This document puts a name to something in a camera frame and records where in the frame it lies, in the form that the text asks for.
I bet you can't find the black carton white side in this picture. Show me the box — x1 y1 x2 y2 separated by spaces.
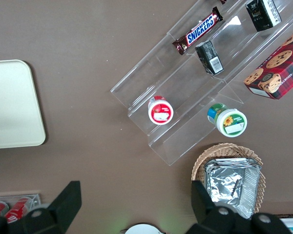
245 0 282 33

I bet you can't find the brown Snickers bar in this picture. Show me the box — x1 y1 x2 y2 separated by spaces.
172 6 224 57

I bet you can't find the stack of foil trays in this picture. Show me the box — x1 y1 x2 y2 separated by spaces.
204 157 263 220

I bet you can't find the clear acrylic bottle holder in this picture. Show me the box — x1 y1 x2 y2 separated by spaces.
0 193 42 216

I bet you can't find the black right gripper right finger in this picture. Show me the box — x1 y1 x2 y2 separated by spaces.
185 180 293 234

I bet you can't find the light tan wicker basket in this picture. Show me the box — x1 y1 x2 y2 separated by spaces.
190 142 267 215

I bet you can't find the red tartan cookie box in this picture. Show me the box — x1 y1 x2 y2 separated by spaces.
243 24 293 100

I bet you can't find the cream rectangular plastic tray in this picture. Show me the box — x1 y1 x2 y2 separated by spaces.
0 59 47 150

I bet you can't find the red lidded yogurt cup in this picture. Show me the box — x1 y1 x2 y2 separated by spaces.
147 95 175 126

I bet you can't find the black carton with barcode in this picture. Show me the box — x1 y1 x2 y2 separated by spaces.
194 39 225 76

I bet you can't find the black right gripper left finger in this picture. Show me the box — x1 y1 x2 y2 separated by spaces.
0 180 83 234

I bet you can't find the green lidded yogurt cup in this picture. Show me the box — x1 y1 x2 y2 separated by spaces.
207 102 248 138

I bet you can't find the clear acrylic stepped shelf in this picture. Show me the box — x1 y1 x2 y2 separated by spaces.
110 0 293 167

